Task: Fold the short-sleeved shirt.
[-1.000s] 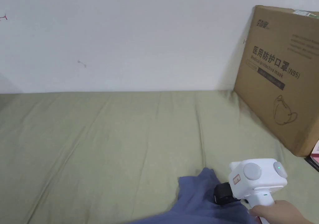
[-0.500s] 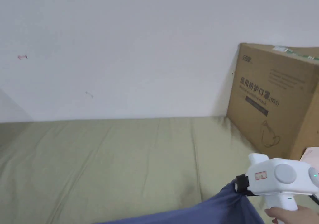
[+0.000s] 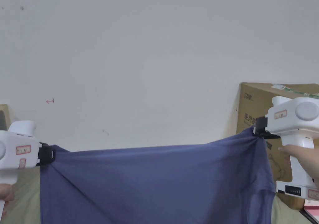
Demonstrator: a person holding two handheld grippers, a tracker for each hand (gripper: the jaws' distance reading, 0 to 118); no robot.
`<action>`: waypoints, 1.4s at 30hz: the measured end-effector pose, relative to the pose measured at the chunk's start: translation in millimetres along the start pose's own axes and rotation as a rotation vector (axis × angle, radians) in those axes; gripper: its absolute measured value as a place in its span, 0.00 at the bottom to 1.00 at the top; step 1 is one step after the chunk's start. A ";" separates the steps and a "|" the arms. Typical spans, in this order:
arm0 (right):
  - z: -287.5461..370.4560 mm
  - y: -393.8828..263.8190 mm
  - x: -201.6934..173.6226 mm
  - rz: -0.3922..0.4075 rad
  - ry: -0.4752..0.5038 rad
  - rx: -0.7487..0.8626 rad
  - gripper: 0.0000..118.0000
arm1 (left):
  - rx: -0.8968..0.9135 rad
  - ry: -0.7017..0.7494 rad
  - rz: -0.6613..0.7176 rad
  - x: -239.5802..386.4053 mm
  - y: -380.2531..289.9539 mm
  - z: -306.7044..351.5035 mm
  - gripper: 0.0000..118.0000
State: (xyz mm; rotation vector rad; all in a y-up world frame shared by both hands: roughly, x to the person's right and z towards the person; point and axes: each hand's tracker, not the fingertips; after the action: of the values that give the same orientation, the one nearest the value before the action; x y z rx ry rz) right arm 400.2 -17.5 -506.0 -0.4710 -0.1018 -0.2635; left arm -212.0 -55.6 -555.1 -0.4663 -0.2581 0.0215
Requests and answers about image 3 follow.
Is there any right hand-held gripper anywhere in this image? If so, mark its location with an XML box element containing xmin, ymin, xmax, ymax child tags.
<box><xmin>251</xmin><ymin>96</ymin><xmax>319</xmax><ymax>200</ymax></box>

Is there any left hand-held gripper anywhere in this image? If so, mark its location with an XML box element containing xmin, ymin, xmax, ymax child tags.
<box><xmin>0</xmin><ymin>120</ymin><xmax>56</xmax><ymax>186</ymax></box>

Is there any dark blue shirt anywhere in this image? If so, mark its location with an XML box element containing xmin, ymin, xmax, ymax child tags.
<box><xmin>39</xmin><ymin>127</ymin><xmax>278</xmax><ymax>224</ymax></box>

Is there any person's right hand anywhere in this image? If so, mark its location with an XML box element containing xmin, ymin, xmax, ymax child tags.
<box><xmin>278</xmin><ymin>144</ymin><xmax>319</xmax><ymax>184</ymax></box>

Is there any person's left hand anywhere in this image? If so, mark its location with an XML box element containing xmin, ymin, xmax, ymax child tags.
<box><xmin>0</xmin><ymin>183</ymin><xmax>16</xmax><ymax>210</ymax></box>

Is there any brown cardboard carton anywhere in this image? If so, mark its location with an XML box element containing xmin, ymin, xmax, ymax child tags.
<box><xmin>236</xmin><ymin>82</ymin><xmax>319</xmax><ymax>211</ymax></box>

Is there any pink flat box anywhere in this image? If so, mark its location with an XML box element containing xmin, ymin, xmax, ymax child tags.
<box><xmin>302</xmin><ymin>198</ymin><xmax>319</xmax><ymax>223</ymax></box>

